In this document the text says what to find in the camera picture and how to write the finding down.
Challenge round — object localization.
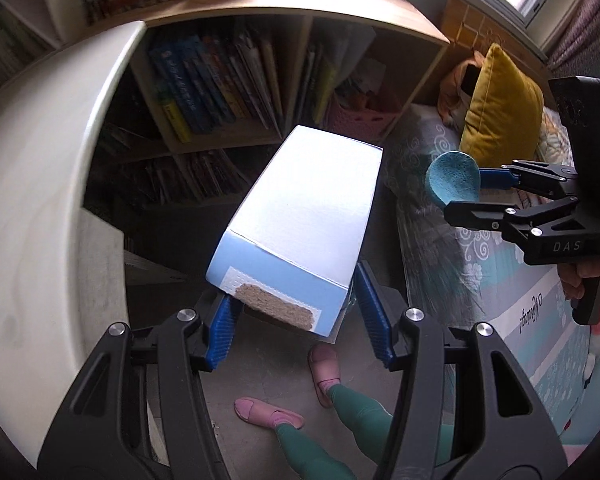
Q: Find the pile of dark magazines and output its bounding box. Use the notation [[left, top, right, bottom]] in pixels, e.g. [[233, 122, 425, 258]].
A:
[[100, 145, 251, 206]]

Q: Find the pink plastic basket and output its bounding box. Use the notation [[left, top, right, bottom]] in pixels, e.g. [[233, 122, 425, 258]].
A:
[[325, 100, 401, 143]]

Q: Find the person's leg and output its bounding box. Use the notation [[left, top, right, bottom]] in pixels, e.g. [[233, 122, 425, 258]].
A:
[[275, 421, 356, 480], [327, 382, 456, 467]]

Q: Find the pink slipper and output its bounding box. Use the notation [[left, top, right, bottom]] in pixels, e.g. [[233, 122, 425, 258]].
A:
[[307, 344, 342, 408], [234, 396, 306, 431]]

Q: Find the row of pale magazines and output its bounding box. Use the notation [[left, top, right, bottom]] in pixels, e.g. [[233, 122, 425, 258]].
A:
[[300, 35, 381, 126]]

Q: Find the person's right leg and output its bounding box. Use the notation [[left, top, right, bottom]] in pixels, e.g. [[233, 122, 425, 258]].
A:
[[327, 382, 456, 467]]

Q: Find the blue sponge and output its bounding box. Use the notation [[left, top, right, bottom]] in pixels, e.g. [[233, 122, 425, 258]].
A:
[[427, 151, 482, 207]]

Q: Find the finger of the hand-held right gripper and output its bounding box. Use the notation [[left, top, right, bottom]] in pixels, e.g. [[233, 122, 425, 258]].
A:
[[444, 195, 581, 247], [479, 160, 579, 199]]

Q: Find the light blue box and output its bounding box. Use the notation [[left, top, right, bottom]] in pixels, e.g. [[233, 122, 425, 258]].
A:
[[205, 125, 385, 338]]

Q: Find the wooden bookshelf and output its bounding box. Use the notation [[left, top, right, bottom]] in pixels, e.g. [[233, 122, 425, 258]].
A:
[[0, 0, 451, 196]]

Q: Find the purple curtain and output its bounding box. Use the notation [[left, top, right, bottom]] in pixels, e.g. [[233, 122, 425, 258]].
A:
[[547, 0, 600, 76]]

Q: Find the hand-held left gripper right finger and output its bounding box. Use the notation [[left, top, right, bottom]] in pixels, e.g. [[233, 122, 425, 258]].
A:
[[355, 260, 571, 480]]

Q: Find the person's left leg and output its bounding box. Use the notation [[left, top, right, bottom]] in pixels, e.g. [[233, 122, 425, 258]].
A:
[[275, 421, 356, 480]]

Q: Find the grey swirl blanket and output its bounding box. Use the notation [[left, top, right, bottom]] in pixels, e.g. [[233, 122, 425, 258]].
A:
[[382, 102, 483, 311]]

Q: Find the row of blue books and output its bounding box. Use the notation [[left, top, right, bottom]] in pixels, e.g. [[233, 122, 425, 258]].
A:
[[147, 30, 286, 143]]

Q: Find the person's right hand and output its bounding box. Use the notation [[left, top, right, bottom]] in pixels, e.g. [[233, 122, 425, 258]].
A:
[[557, 247, 600, 303]]

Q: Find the yellow pillow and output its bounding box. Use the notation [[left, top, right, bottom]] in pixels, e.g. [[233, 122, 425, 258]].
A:
[[459, 43, 545, 163]]

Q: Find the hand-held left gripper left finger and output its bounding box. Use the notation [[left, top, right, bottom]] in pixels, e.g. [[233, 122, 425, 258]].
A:
[[36, 292, 246, 480]]

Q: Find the brown tiled board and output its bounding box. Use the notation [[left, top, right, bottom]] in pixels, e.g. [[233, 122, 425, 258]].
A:
[[440, 0, 518, 61]]

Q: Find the orange plush toy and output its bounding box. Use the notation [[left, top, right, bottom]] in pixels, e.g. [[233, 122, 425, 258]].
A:
[[437, 52, 486, 126]]

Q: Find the bed with patterned sheet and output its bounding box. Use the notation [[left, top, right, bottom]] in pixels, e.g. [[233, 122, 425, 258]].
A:
[[405, 110, 600, 456]]

